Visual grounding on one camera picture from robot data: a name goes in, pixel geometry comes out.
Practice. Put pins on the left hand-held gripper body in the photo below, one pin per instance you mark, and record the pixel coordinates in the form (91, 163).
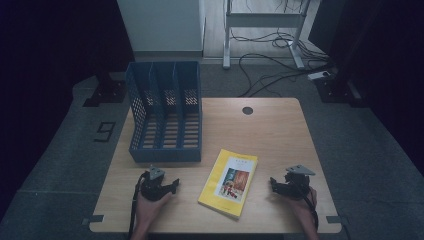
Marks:
(153, 188)

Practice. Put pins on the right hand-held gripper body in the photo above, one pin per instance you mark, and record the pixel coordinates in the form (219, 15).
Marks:
(295, 186)

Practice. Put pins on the yellow book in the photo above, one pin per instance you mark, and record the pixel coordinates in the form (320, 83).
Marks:
(230, 183)

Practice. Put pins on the person's left hand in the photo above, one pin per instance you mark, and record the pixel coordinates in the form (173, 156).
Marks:
(148, 211)

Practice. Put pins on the person's right hand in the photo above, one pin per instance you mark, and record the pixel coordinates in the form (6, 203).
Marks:
(305, 208)

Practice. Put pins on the blue file rack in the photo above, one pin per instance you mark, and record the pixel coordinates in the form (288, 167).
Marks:
(166, 155)

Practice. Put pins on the grey tape piece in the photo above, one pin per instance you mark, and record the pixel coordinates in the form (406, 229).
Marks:
(94, 219)
(334, 219)

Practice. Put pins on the dark round table grommet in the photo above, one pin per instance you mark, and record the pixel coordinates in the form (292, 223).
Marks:
(247, 110)

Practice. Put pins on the black stand base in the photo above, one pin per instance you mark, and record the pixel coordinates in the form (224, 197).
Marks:
(336, 91)
(108, 93)

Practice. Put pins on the white power strip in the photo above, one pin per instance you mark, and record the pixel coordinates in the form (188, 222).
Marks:
(318, 75)

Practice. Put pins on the white cabinet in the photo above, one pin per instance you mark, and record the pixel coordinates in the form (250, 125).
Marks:
(160, 26)

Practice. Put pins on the dark curtain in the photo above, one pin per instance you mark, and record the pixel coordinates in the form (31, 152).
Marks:
(393, 50)
(50, 50)

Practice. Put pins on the white desk frame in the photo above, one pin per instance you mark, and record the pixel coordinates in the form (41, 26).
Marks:
(263, 20)

